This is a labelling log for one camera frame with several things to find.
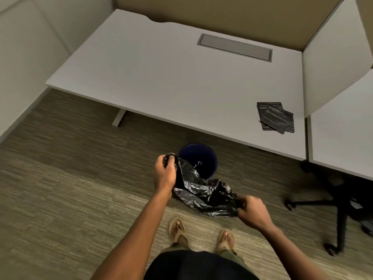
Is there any dark blue waste bin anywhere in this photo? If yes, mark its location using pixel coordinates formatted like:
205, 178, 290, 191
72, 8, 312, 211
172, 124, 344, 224
177, 143, 219, 180

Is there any person's right hand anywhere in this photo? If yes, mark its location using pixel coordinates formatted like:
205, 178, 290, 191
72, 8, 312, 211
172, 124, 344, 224
237, 195, 275, 231

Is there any white desk divider panel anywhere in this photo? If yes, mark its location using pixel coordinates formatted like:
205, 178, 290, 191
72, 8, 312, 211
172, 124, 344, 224
301, 0, 373, 119

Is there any person's left hand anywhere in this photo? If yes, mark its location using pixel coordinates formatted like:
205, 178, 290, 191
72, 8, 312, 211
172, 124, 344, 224
154, 154, 178, 194

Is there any black plastic trash bag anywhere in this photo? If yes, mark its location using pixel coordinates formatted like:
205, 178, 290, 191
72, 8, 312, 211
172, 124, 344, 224
163, 153, 247, 218

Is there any person's right tan sandal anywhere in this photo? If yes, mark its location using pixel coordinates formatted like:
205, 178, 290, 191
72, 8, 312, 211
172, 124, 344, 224
215, 228, 236, 255

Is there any person's left tan sandal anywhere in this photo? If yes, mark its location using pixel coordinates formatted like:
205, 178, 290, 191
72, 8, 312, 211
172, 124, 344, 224
168, 217, 190, 250

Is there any person's left forearm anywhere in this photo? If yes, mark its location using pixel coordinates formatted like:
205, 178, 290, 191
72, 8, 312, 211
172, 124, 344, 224
90, 189, 173, 280

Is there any white desk leg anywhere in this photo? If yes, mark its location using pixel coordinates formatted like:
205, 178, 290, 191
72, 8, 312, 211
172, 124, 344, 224
112, 109, 126, 127

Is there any beige partition panel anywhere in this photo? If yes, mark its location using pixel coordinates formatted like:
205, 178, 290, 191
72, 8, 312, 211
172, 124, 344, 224
114, 0, 346, 52

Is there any person's tan sandal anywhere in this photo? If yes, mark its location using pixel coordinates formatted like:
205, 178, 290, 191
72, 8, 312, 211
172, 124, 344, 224
215, 228, 236, 255
168, 217, 190, 250

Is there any person's black shirt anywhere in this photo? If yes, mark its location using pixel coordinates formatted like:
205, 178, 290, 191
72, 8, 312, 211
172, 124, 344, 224
144, 249, 260, 280

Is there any black office chair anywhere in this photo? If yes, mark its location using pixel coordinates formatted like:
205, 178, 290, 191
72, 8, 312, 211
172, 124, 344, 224
284, 160, 373, 257

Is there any grey desk cable cover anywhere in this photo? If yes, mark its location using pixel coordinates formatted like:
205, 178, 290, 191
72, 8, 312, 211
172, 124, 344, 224
197, 33, 273, 63

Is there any person's right forearm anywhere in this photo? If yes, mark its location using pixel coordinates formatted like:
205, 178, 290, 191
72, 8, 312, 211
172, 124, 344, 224
260, 224, 340, 280

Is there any folded black trash bag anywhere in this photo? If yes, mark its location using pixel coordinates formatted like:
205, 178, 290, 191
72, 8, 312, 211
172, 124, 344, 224
257, 102, 283, 131
260, 105, 295, 134

